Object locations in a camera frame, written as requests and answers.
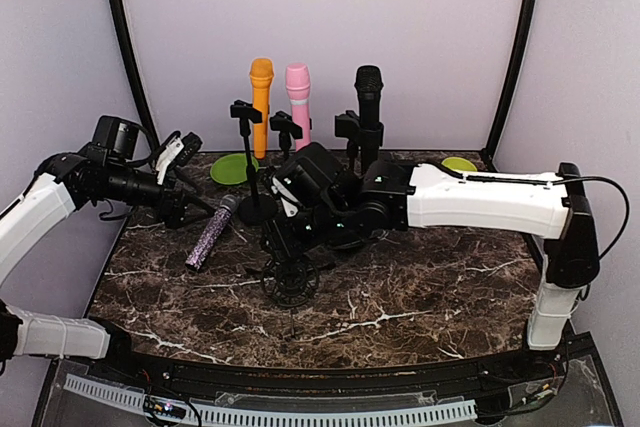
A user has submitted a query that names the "black left frame post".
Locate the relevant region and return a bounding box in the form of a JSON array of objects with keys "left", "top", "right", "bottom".
[{"left": 108, "top": 0, "right": 160, "bottom": 149}]

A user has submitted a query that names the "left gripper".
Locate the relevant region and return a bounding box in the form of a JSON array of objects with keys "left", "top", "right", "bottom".
[{"left": 105, "top": 162, "right": 215, "bottom": 229}]

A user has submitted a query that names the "white slotted cable duct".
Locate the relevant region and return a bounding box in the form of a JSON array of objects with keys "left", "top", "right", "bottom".
[{"left": 63, "top": 374, "right": 477, "bottom": 426}]

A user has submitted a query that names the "black microphone orange base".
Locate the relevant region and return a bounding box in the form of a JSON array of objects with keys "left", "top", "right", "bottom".
[{"left": 354, "top": 64, "right": 385, "bottom": 173}]

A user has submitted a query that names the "lime green bowl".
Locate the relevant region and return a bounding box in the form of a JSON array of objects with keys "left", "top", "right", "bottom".
[{"left": 441, "top": 156, "right": 477, "bottom": 172}]

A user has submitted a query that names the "black tripod shock-mount stand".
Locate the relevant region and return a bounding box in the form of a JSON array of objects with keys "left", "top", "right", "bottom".
[{"left": 259, "top": 253, "right": 337, "bottom": 341}]

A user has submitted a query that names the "lime green plate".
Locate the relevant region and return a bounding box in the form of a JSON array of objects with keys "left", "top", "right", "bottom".
[{"left": 210, "top": 153, "right": 248, "bottom": 186}]

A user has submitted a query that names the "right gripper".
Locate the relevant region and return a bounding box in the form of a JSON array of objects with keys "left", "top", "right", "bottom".
[{"left": 259, "top": 201, "right": 352, "bottom": 262}]

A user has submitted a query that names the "black frame post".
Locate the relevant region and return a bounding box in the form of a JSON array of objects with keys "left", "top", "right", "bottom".
[
  {"left": 108, "top": 0, "right": 160, "bottom": 149},
  {"left": 483, "top": 0, "right": 536, "bottom": 160}
]

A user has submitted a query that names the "black front rail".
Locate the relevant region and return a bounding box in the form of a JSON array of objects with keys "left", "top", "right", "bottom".
[{"left": 88, "top": 337, "right": 569, "bottom": 399}]

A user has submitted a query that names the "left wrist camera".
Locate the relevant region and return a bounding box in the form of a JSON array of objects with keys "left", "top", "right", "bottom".
[{"left": 153, "top": 131, "right": 202, "bottom": 185}]

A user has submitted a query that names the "black right frame post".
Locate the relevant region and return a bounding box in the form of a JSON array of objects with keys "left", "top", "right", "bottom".
[{"left": 483, "top": 0, "right": 536, "bottom": 160}]

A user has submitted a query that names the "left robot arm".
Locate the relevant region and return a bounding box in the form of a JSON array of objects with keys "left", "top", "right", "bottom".
[{"left": 1, "top": 115, "right": 215, "bottom": 383}]

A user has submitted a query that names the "black round-base stand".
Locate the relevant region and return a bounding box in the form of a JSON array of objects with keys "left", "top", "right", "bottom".
[
  {"left": 334, "top": 110, "right": 384, "bottom": 175},
  {"left": 269, "top": 111, "right": 303, "bottom": 160},
  {"left": 230, "top": 100, "right": 278, "bottom": 226}
]

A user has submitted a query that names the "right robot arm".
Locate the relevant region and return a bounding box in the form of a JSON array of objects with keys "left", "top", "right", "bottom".
[{"left": 262, "top": 142, "right": 605, "bottom": 381}]

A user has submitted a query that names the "purple glitter microphone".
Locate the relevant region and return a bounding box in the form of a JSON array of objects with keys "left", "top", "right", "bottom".
[{"left": 185, "top": 194, "right": 239, "bottom": 272}]

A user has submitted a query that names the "pink microphone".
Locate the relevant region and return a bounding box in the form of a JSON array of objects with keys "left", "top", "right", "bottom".
[{"left": 285, "top": 63, "right": 311, "bottom": 150}]

